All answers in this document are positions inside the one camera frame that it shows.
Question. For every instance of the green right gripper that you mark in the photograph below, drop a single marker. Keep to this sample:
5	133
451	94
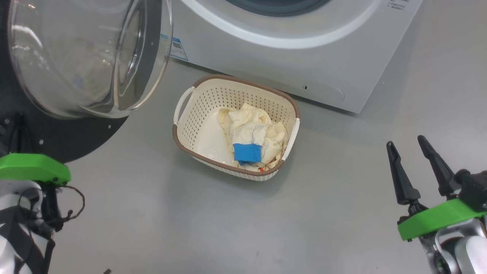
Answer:
441	219

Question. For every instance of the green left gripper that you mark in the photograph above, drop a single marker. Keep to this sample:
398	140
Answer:
30	167

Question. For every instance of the dark round glass washer door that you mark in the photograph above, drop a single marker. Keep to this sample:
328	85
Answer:
76	57

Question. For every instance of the blue cloth garment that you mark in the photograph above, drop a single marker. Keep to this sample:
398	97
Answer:
247	153

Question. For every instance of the cream printed garment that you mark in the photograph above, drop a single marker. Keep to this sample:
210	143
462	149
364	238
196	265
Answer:
251	125

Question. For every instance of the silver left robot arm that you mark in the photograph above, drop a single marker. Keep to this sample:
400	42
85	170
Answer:
15	236

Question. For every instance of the white front-load washing machine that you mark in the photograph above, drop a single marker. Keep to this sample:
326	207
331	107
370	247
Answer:
342	57

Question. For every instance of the cream perforated laundry basket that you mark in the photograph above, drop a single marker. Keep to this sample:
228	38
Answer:
198	125

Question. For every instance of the grey rubber door gasket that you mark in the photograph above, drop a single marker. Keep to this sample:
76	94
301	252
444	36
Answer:
277	7

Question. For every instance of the round washer filter cover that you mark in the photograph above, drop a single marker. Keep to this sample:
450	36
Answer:
323	93

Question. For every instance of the blue energy label sticker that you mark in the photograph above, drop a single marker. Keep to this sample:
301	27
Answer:
177	47

